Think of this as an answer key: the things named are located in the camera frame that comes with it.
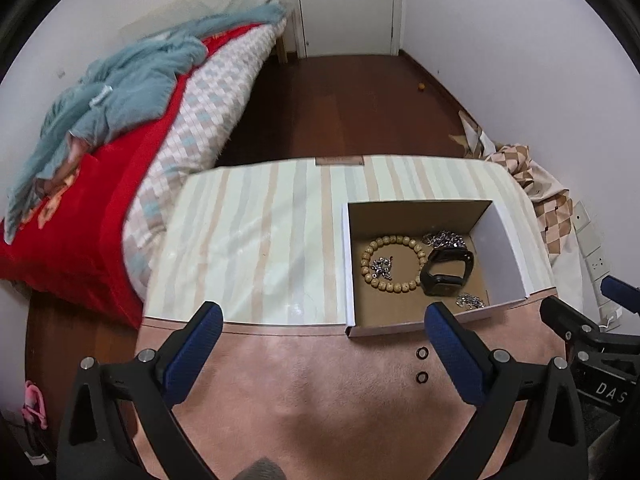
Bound small silver earring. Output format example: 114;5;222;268
456;292;485;311

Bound silver chain necklace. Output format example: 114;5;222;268
422;230;468;250

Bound white power strip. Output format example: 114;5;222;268
572;200;622;332

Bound black smart watch band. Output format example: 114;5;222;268
419;248;475;297

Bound beige checkered cloth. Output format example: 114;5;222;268
486;144;574;263

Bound white cardboard box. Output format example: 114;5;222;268
343;200;530;338

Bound pink slipper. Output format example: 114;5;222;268
21;380;48;430

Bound red bed blanket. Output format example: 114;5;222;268
0;23;262;331

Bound torn cardboard pieces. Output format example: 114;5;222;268
449;110;498;159

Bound checkered bed mattress cover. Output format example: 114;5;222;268
122;18;286;300

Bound teal quilted blanket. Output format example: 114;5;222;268
3;1;286;244

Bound white door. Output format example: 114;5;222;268
294;0;402;58

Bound wooden bead bracelet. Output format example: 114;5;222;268
360;235;430;295

